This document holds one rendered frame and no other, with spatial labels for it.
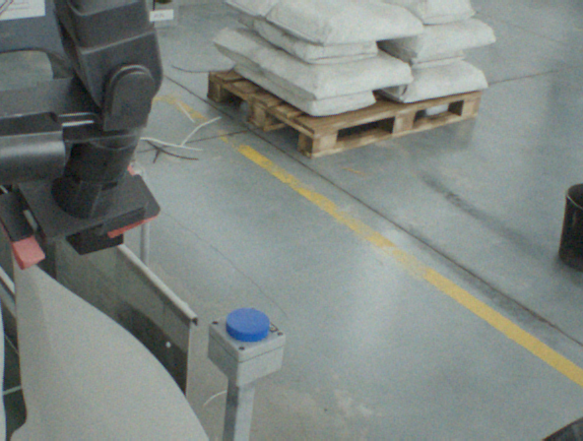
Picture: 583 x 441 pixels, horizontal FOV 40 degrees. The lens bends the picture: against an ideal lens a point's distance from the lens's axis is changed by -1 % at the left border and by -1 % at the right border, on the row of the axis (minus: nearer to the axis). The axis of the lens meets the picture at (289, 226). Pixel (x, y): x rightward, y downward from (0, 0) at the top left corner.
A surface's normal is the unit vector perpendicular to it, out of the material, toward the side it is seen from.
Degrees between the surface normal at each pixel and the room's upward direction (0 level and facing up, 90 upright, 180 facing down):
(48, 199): 30
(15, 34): 90
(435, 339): 0
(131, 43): 102
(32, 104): 12
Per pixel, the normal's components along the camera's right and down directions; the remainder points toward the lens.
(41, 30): 0.61, 0.45
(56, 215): 0.38, -0.52
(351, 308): 0.11, -0.86
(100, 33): 0.44, 0.66
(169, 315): -0.78, 0.23
